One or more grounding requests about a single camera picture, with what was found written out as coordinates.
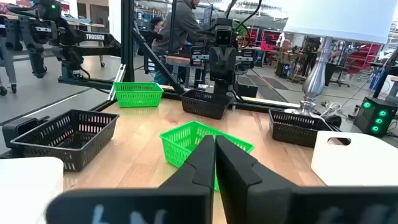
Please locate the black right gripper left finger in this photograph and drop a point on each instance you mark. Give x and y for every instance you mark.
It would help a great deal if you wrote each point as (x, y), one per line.
(186, 202)

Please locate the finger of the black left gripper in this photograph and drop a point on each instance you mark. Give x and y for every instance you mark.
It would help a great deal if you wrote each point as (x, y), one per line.
(215, 63)
(231, 63)

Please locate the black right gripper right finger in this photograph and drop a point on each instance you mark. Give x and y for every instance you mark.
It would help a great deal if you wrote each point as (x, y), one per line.
(264, 202)

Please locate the black plastic basket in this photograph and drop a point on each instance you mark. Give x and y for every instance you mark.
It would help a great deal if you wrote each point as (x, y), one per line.
(203, 107)
(71, 146)
(292, 133)

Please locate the green plastic basket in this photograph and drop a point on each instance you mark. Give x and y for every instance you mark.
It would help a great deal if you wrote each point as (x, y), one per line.
(138, 96)
(183, 143)

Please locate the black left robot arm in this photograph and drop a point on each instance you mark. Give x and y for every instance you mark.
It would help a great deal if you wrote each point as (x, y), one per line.
(221, 87)

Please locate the black background robot arm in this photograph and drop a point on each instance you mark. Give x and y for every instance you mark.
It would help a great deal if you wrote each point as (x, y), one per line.
(71, 37)

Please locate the red storage shelf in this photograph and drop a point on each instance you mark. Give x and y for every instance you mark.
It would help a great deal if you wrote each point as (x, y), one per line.
(360, 59)
(267, 37)

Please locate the green background plant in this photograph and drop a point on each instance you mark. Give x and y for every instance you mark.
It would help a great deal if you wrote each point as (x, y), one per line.
(241, 29)

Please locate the wooden workbench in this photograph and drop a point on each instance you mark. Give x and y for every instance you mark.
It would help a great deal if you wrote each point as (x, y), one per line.
(177, 59)

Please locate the person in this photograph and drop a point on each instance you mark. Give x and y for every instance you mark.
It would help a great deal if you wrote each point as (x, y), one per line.
(180, 28)
(335, 49)
(285, 46)
(155, 23)

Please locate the white plastic bin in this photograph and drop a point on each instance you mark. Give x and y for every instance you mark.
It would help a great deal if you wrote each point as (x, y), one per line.
(357, 165)

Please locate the table lamp white shade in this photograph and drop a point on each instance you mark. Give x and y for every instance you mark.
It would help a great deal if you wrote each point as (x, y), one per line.
(342, 18)

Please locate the black computer with green lights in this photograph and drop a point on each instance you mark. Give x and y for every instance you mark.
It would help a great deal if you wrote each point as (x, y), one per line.
(367, 121)

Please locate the white plastic cup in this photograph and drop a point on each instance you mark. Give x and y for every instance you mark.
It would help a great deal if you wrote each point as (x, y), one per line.
(28, 189)

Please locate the grey wheeled cart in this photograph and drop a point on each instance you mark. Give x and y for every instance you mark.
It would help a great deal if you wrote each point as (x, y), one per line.
(7, 68)

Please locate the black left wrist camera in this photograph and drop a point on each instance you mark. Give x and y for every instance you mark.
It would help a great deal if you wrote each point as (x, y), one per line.
(224, 35)

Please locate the black diagonal frame strut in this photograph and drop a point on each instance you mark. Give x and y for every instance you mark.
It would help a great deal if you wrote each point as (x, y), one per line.
(155, 59)

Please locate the black vertical frame post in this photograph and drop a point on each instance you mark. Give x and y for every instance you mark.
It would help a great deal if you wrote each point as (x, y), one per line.
(127, 40)

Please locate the black table-level camera box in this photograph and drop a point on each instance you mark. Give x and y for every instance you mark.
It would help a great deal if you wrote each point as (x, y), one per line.
(18, 127)

